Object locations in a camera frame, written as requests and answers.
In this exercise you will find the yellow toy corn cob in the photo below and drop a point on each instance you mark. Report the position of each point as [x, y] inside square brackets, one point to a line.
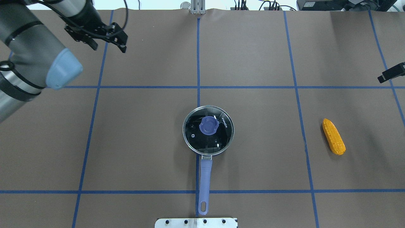
[333, 137]

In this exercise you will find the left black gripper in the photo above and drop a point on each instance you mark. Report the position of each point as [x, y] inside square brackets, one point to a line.
[89, 13]

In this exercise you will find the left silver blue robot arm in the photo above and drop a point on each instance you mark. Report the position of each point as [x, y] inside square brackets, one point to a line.
[39, 59]

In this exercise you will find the aluminium frame post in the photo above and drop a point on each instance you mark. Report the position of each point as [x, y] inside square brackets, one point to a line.
[196, 7]

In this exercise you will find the glass lid purple knob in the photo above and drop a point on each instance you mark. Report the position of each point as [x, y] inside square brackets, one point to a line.
[208, 130]

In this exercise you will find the dark blue saucepan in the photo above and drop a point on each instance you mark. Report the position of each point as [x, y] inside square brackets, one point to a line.
[205, 166]

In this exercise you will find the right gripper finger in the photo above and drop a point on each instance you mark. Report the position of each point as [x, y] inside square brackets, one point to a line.
[392, 73]

